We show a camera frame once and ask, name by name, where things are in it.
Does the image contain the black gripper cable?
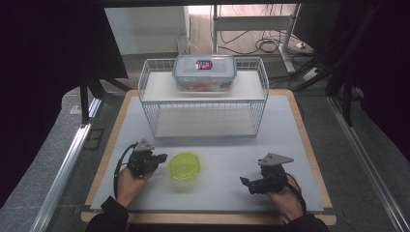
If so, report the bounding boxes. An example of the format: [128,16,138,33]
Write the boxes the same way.
[284,173,308,217]
[112,143,138,199]

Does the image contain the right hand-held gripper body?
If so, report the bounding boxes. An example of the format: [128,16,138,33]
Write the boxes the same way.
[255,152,295,195]

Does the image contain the person's right hand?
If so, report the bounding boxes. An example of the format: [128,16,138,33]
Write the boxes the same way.
[264,184,306,222]

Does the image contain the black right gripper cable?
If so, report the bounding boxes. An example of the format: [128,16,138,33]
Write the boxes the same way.
[284,173,308,217]

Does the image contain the white cabinet panel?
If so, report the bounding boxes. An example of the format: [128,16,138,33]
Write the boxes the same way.
[103,7,190,56]

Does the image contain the white power strip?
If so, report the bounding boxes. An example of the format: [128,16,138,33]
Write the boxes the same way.
[302,67,321,82]

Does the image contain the white wire shelf rack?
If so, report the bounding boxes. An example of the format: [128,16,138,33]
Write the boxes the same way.
[137,56,270,139]

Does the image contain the aluminium rail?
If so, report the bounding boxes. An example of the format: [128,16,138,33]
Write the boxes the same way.
[326,96,410,232]
[29,98,103,232]

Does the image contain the white metal desk frame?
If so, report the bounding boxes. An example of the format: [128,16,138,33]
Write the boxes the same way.
[211,4,302,73]

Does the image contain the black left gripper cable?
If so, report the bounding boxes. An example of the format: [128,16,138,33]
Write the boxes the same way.
[112,143,138,199]

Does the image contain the black floor cables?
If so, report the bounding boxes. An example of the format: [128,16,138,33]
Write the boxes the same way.
[218,29,293,56]

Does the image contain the black metal stand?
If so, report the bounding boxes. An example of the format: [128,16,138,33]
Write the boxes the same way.
[324,63,366,128]
[79,69,132,126]

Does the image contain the black curtain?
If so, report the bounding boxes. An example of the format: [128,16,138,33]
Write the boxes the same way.
[322,0,410,162]
[0,0,129,208]

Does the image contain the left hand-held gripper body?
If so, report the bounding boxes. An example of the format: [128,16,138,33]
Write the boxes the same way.
[127,137,159,178]

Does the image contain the person's left hand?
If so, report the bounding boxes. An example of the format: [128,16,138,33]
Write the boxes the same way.
[115,166,155,209]

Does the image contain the clear lidded food container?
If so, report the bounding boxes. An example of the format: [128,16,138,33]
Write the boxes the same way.
[171,54,238,95]

